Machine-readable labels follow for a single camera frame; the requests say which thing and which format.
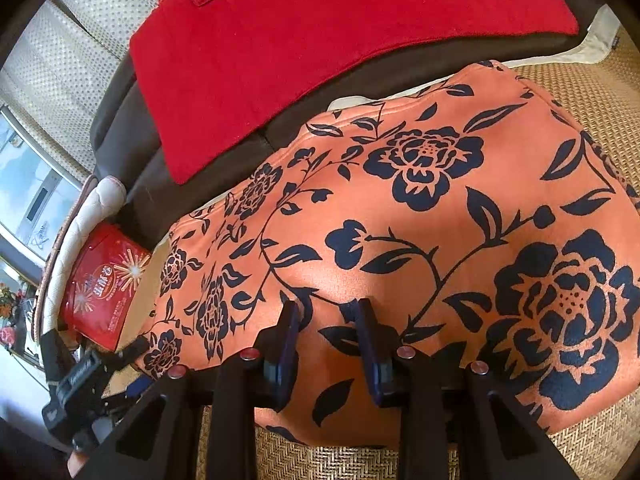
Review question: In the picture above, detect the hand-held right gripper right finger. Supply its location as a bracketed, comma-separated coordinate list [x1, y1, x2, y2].
[350, 299, 557, 480]

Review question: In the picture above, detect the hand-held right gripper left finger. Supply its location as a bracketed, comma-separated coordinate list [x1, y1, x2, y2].
[90, 301, 302, 480]

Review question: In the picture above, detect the orange black floral garment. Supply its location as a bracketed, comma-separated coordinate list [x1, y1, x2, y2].
[135, 60, 640, 448]

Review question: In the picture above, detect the person's left hand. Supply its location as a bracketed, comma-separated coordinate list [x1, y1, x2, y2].
[66, 451, 97, 480]

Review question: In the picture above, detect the red tin box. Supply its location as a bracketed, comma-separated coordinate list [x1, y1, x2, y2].
[59, 223, 152, 352]

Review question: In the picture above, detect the white quilted cloth roll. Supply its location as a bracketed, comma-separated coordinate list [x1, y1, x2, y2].
[30, 175, 126, 346]

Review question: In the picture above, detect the brown leather sofa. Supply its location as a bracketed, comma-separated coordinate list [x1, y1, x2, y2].
[92, 0, 640, 256]

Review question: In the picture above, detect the white standing air conditioner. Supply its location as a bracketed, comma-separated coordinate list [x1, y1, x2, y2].
[0, 105, 87, 271]

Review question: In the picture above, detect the woven bamboo mat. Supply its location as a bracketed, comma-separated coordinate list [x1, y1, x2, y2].
[120, 7, 640, 480]

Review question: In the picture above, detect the red blanket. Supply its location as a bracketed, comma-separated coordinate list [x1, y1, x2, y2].
[129, 0, 580, 186]

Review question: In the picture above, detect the beige dotted curtain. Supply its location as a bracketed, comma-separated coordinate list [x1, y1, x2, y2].
[0, 0, 166, 186]

